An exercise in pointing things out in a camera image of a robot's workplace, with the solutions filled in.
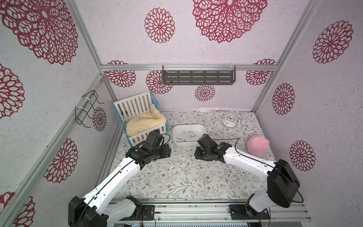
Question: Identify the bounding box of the white plastic storage box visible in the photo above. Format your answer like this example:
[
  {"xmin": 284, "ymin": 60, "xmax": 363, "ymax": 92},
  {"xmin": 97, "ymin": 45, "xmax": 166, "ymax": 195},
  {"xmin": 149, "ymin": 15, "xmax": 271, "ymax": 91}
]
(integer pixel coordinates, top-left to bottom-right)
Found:
[{"xmin": 172, "ymin": 124, "xmax": 207, "ymax": 146}]

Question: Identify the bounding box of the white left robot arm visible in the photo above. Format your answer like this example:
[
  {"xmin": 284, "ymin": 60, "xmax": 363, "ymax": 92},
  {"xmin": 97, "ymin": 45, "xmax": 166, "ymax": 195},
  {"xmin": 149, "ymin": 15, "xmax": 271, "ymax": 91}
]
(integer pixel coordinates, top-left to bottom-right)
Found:
[{"xmin": 68, "ymin": 130, "xmax": 172, "ymax": 227}]

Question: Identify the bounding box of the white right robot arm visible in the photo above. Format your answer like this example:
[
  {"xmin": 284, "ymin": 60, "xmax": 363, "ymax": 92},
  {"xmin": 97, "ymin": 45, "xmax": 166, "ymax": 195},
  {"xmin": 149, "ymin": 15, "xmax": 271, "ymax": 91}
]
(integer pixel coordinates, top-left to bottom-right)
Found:
[{"xmin": 195, "ymin": 134, "xmax": 300, "ymax": 215}]

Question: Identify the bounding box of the silver screw in box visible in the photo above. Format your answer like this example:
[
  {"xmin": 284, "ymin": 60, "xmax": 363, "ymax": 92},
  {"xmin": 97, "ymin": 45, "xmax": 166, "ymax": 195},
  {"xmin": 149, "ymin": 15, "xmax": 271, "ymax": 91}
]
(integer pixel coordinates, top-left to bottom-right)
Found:
[{"xmin": 175, "ymin": 131, "xmax": 198, "ymax": 142}]

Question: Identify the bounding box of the beige plush cloth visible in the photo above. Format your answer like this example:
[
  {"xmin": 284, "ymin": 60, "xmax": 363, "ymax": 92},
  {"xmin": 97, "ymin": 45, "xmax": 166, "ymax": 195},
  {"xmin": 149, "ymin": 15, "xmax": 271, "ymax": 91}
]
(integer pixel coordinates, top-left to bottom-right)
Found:
[{"xmin": 126, "ymin": 104, "xmax": 166, "ymax": 137}]

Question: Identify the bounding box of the white slatted blue basket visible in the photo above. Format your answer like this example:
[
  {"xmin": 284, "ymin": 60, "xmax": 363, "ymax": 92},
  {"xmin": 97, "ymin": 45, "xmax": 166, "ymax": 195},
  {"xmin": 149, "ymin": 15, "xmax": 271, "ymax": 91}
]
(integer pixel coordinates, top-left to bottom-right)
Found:
[{"xmin": 112, "ymin": 91, "xmax": 168, "ymax": 147}]

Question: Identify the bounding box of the white alarm clock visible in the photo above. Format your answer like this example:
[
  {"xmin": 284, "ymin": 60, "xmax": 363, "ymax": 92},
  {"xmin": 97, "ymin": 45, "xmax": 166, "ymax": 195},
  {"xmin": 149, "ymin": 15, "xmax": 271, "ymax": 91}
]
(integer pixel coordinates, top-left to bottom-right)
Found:
[{"xmin": 222, "ymin": 113, "xmax": 241, "ymax": 128}]

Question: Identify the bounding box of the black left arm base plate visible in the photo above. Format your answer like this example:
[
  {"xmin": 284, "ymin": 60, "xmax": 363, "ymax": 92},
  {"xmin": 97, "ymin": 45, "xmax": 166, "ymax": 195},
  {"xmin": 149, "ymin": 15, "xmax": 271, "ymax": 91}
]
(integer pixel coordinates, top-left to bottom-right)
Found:
[{"xmin": 122, "ymin": 204, "xmax": 155, "ymax": 221}]

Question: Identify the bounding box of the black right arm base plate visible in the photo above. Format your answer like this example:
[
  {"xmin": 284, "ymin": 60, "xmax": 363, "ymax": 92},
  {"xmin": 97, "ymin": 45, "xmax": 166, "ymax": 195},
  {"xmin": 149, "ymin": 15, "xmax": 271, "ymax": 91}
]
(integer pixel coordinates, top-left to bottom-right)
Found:
[{"xmin": 229, "ymin": 199, "xmax": 270, "ymax": 221}]

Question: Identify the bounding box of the dark grey wall shelf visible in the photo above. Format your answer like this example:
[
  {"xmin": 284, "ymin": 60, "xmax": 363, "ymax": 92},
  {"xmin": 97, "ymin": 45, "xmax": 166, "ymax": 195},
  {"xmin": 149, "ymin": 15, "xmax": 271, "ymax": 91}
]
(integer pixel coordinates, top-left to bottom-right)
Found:
[{"xmin": 162, "ymin": 66, "xmax": 236, "ymax": 86}]

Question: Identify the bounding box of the black wire wall rack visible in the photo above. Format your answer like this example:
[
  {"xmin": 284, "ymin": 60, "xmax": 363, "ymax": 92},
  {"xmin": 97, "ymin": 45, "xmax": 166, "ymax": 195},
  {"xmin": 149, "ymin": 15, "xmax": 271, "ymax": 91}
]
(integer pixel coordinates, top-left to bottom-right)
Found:
[{"xmin": 74, "ymin": 90, "xmax": 104, "ymax": 128}]

